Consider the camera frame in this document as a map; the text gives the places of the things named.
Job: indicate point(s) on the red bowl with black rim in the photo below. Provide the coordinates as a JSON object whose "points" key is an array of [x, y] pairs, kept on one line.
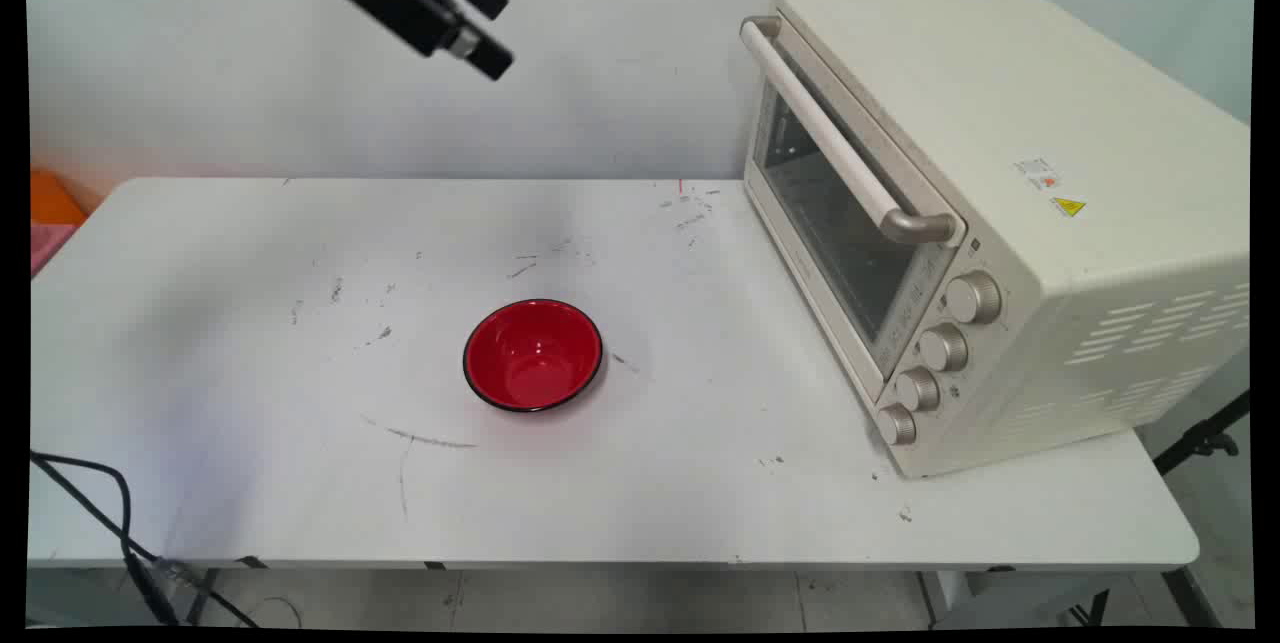
{"points": [[532, 355]]}

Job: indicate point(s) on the orange box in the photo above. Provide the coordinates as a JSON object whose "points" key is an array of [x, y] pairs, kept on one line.
{"points": [[52, 201]]}

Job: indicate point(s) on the pink box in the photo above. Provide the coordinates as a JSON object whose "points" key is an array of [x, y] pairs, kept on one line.
{"points": [[45, 245]]}

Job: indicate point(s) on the largest silver oven knob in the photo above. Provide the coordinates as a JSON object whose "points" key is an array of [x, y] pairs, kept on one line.
{"points": [[973, 298]]}

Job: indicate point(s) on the white label sticker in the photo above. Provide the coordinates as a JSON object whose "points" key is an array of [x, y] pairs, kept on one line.
{"points": [[1036, 173]]}

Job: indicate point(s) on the smallest silver oven knob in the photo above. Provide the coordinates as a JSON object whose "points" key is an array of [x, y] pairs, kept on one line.
{"points": [[896, 424]]}

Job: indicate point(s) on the cream toaster oven body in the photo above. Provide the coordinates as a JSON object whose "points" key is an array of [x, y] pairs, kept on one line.
{"points": [[1060, 123]]}

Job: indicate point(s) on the yellow warning sticker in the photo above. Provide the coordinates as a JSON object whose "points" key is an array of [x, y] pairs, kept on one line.
{"points": [[1068, 207]]}

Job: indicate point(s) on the black tripod leg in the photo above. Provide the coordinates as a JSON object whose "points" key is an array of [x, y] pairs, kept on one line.
{"points": [[1200, 441]]}

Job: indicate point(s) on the grey table leg frame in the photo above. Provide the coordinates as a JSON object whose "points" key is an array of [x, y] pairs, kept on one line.
{"points": [[1030, 598]]}

